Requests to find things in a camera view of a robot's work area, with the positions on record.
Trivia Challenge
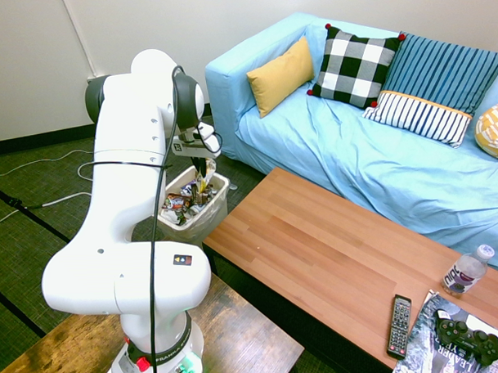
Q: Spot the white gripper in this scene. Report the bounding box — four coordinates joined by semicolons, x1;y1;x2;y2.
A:
169;129;218;195

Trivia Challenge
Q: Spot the yellow chip bag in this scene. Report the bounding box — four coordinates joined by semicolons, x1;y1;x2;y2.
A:
193;157;218;194

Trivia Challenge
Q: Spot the white plastic trash bin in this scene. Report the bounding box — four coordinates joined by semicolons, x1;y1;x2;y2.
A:
156;164;233;245

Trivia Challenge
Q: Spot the clear plastic bin liner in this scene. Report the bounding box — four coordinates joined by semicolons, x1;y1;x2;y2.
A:
157;195;231;245

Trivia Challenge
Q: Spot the red snack wrapper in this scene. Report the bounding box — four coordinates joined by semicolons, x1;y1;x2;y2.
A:
166;193;194;212

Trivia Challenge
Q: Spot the crumpled white paper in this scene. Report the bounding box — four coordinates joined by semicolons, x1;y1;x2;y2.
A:
159;208;182;227

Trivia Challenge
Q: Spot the plain mustard yellow pillow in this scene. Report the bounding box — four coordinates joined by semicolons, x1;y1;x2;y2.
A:
245;35;317;119

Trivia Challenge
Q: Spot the wooden coffee table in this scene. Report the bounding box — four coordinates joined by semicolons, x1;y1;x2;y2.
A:
200;158;498;373

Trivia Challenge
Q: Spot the rustic dark wood table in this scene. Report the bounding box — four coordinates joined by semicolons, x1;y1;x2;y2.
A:
0;270;306;373

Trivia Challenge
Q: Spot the light blue sofa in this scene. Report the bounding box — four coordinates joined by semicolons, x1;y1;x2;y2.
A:
203;4;498;288

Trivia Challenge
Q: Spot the black white checked pillow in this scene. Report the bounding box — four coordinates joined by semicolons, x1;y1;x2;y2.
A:
304;20;410;111

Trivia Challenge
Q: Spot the white navy striped pillow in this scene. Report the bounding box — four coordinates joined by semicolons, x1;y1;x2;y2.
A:
361;86;475;152

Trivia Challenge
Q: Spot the black tv remote control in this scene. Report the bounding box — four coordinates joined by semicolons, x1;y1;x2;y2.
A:
384;293;415;361

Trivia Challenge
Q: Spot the blue striped pillow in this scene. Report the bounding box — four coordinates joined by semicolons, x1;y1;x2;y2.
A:
380;29;498;119

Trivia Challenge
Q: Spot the glossy magazine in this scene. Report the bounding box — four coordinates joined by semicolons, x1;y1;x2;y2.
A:
388;285;498;373

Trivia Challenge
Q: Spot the clear plastic water bottle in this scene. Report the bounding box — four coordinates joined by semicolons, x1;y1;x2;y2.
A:
440;244;496;298

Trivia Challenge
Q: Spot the yellow patterned bolster pillow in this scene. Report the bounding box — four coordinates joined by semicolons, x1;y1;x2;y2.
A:
473;99;498;161

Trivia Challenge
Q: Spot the black game controller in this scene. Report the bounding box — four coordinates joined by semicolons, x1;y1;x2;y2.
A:
435;306;498;369

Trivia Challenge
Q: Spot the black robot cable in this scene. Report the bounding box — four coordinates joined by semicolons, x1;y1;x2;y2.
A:
80;63;231;373

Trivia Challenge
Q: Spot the white floor cable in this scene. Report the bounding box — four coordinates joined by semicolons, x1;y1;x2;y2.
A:
0;148;96;185
0;191;94;227

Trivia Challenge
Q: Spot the white wall cable conduit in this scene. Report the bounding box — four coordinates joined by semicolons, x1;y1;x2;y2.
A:
61;0;98;82

